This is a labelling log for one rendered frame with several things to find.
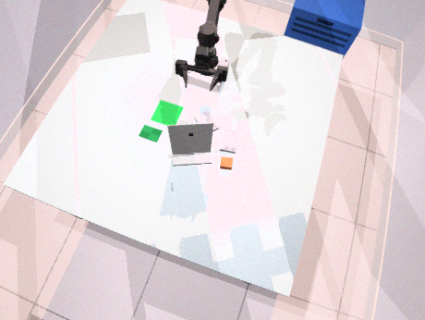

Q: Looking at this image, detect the green square mat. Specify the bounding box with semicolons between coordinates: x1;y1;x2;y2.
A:
152;100;183;126

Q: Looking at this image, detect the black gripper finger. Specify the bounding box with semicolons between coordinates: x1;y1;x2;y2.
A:
179;66;188;88
210;70;223;92

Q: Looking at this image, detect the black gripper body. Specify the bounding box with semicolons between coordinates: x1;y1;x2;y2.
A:
176;59;228;82

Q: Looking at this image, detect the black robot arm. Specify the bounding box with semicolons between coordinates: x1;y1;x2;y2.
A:
194;0;226;68

